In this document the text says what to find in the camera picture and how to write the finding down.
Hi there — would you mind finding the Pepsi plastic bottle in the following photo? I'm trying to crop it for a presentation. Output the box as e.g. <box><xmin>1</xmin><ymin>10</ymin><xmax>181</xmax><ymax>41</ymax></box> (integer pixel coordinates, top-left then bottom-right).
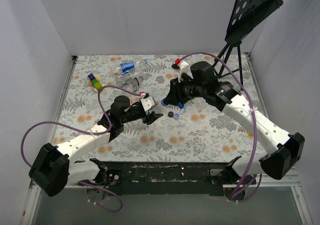
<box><xmin>161</xmin><ymin>98</ymin><xmax>170</xmax><ymax>107</ymax></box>

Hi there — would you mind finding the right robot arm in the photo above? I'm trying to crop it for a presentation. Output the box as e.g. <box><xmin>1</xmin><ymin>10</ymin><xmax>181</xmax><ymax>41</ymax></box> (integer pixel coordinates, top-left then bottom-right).
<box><xmin>161</xmin><ymin>61</ymin><xmax>305</xmax><ymax>184</ymax></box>

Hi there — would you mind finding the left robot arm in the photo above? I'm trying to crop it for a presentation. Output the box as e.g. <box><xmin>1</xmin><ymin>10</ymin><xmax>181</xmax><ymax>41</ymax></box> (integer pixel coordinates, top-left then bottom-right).
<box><xmin>28</xmin><ymin>95</ymin><xmax>162</xmax><ymax>197</ymax></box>

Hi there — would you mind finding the black bottle cap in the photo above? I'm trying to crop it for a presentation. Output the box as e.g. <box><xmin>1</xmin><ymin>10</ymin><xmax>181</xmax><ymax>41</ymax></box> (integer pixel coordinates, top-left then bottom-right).
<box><xmin>168</xmin><ymin>111</ymin><xmax>174</xmax><ymax>117</ymax></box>

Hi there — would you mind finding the white blue bottle cap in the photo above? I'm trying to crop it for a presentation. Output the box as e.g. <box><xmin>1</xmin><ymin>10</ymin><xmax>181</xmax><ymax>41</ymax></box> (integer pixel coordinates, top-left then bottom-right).
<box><xmin>174</xmin><ymin>113</ymin><xmax>180</xmax><ymax>119</ymax></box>

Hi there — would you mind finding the clear lying bottle black label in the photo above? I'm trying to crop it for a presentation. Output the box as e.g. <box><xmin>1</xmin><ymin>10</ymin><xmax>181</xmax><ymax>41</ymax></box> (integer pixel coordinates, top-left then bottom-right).
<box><xmin>123</xmin><ymin>76</ymin><xmax>144</xmax><ymax>93</ymax></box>

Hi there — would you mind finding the clear lying bottle silver label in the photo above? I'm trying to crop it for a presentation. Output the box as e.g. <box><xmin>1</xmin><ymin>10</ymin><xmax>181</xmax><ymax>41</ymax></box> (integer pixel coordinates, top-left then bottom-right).
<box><xmin>114</xmin><ymin>72</ymin><xmax>143</xmax><ymax>88</ymax></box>

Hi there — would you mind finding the blue label lying bottle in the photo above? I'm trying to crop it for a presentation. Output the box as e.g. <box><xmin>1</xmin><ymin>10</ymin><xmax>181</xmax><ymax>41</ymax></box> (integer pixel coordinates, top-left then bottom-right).
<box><xmin>111</xmin><ymin>59</ymin><xmax>148</xmax><ymax>75</ymax></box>

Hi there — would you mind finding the floral table cloth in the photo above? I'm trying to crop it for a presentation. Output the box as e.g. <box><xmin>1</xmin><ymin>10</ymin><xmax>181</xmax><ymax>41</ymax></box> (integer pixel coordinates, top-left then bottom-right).
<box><xmin>52</xmin><ymin>55</ymin><xmax>264</xmax><ymax>162</ymax></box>

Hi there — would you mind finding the multicolour toy brick stack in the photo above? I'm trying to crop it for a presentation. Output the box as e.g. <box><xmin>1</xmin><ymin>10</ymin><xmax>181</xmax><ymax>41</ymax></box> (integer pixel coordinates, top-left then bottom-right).
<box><xmin>87</xmin><ymin>73</ymin><xmax>104</xmax><ymax>93</ymax></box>

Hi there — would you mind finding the black base beam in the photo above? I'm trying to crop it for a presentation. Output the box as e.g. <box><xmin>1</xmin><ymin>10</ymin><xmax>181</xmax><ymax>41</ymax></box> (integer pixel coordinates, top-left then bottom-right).
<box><xmin>89</xmin><ymin>161</ymin><xmax>240</xmax><ymax>196</ymax></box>

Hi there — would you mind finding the black music stand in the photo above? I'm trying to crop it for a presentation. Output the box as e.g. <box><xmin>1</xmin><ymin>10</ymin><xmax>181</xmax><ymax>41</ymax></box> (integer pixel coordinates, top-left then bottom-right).
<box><xmin>217</xmin><ymin>0</ymin><xmax>284</xmax><ymax>83</ymax></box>

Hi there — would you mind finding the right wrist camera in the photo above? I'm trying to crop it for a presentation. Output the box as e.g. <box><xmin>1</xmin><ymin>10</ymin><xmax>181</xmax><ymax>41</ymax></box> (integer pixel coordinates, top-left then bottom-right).
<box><xmin>171</xmin><ymin>58</ymin><xmax>190</xmax><ymax>83</ymax></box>

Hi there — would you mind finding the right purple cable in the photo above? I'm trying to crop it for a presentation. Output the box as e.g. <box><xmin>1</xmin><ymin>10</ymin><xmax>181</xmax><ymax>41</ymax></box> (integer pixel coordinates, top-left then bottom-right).
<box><xmin>181</xmin><ymin>52</ymin><xmax>263</xmax><ymax>202</ymax></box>

